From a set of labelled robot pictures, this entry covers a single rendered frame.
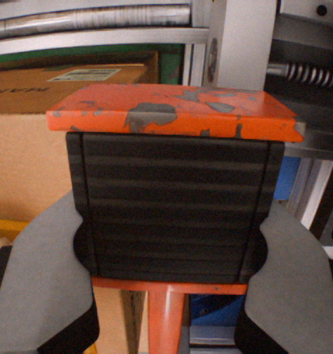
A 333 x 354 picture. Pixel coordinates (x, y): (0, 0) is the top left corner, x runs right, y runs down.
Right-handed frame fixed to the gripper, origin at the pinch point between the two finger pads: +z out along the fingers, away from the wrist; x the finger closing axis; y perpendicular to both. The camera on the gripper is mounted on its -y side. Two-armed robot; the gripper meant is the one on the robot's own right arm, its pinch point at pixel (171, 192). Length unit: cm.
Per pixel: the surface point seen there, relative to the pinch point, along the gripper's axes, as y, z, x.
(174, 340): 10.9, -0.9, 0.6
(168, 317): 8.1, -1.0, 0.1
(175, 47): -3, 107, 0
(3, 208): 11.4, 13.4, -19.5
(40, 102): 0.0, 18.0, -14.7
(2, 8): -16, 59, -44
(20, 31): -9, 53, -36
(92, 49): -2, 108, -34
